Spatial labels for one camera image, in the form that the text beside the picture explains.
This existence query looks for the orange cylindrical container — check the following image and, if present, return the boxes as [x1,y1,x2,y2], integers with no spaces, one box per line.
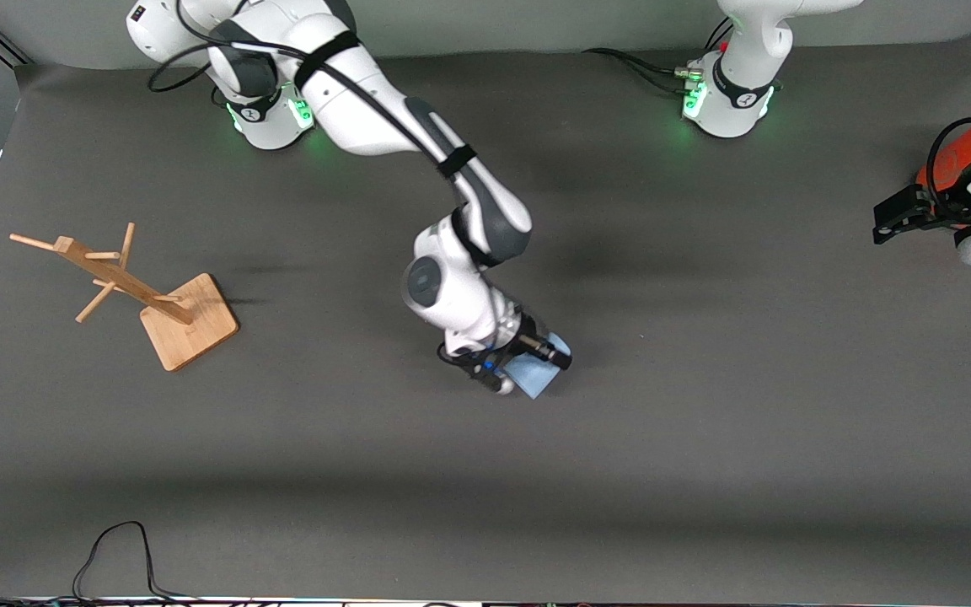
[915,95,971,230]

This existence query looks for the black cable loop on table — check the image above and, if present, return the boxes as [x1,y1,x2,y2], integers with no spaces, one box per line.
[72,520,200,604]

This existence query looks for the black left base cables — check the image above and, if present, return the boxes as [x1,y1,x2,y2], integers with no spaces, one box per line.
[582,15,732,99]

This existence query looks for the wooden cup rack stand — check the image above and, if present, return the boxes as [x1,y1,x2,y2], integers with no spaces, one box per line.
[8,222,241,373]

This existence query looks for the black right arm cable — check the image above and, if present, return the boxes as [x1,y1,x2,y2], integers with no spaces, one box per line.
[146,0,495,183]

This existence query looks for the light blue cup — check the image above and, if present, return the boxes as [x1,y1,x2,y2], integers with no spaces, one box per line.
[502,332,573,400]

